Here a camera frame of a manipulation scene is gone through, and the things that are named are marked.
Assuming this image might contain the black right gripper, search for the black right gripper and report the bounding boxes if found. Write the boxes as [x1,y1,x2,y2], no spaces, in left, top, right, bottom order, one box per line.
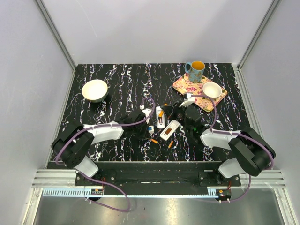
[162,101,192,133]

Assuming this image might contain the white remote blue battery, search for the white remote blue battery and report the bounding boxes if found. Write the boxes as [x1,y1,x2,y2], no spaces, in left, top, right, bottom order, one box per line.
[148,126,154,134]

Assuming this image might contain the white remote black batteries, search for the white remote black batteries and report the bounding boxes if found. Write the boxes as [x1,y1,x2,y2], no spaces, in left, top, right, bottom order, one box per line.
[156,106,165,129]

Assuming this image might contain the white remote orange compartment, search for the white remote orange compartment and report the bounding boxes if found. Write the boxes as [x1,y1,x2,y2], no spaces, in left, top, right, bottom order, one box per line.
[160,120,180,141]

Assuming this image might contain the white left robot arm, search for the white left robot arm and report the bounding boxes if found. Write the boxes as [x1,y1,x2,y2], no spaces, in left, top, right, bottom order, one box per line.
[51,108,151,185]

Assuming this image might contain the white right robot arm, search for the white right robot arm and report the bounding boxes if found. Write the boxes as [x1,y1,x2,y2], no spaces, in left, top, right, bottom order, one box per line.
[162,103,276,186]

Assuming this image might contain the blue floral mug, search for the blue floral mug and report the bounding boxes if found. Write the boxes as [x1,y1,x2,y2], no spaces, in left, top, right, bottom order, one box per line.
[184,61,205,83]

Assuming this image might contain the small white cup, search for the small white cup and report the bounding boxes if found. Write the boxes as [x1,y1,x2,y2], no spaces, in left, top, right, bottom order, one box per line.
[202,82,222,98]

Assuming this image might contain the cream ceramic bowl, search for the cream ceramic bowl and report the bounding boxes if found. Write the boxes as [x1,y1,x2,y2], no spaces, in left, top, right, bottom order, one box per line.
[82,79,108,103]

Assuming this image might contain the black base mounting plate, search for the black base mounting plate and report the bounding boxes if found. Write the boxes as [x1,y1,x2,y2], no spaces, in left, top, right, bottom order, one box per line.
[75,161,242,188]

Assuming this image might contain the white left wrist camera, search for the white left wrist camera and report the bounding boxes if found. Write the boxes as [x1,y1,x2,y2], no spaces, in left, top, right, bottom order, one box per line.
[140,105,153,124]

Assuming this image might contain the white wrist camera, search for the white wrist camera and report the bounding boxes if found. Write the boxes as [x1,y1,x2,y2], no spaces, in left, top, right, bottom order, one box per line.
[140,105,153,124]
[180,92,195,107]

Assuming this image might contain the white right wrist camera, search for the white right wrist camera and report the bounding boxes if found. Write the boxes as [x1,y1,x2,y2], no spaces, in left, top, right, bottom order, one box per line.
[180,92,195,107]

